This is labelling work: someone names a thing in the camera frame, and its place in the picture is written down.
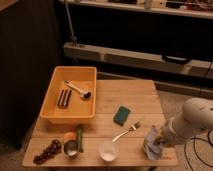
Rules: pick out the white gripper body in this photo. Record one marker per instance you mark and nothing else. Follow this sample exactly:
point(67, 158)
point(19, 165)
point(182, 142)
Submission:
point(166, 136)

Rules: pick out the blue grey towel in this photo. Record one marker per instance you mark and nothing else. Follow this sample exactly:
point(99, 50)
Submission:
point(155, 150)

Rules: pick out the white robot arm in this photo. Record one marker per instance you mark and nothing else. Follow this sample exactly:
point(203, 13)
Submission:
point(196, 118)

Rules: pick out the green plastic cup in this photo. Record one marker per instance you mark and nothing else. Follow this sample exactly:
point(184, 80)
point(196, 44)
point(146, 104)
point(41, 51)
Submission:
point(145, 147)

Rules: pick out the white plastic cup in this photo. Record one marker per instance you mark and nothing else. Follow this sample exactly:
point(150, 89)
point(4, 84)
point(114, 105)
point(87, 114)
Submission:
point(108, 151)

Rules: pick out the small metal cup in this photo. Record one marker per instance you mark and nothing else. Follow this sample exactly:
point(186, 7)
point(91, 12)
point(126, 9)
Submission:
point(71, 148)

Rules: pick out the green sponge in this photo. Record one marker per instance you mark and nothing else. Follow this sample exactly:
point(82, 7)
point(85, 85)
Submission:
point(121, 115)

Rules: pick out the green vegetable toy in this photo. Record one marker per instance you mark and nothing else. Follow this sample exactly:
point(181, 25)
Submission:
point(80, 138)

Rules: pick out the orange carrot toy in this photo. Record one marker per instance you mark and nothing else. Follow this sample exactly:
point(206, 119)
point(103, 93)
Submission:
point(70, 136)

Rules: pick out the yellow plastic bin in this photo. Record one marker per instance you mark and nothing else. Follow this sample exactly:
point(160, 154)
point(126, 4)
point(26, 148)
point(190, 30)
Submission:
point(71, 95)

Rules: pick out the purple grape bunch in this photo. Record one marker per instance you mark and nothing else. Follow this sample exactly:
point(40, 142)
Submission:
point(49, 152)

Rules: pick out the wooden shelf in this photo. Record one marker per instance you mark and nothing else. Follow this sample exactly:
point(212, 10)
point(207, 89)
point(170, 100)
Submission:
point(154, 8)

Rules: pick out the metal pole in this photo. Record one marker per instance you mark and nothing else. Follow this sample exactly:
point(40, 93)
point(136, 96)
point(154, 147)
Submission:
point(74, 40)

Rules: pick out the black device on rail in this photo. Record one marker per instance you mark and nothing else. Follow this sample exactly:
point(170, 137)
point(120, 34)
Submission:
point(176, 61)

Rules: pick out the grey metal rail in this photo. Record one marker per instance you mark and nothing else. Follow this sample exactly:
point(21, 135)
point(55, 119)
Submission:
point(137, 60)

